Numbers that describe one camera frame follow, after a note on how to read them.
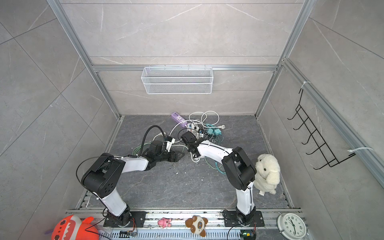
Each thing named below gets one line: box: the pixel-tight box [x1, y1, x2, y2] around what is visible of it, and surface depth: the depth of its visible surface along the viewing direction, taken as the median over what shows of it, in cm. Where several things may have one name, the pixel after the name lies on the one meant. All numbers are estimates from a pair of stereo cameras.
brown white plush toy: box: [185, 215, 208, 238], surface depth 71 cm
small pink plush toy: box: [157, 217, 172, 229], surface depth 72 cm
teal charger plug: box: [207, 128, 222, 135], surface depth 109 cm
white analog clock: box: [276, 213, 307, 240], surface depth 70 cm
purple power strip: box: [171, 112, 188, 128], surface depth 117 cm
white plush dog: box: [254, 153, 281, 195], surface depth 72 cm
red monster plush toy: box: [51, 214, 99, 240], surface depth 66 cm
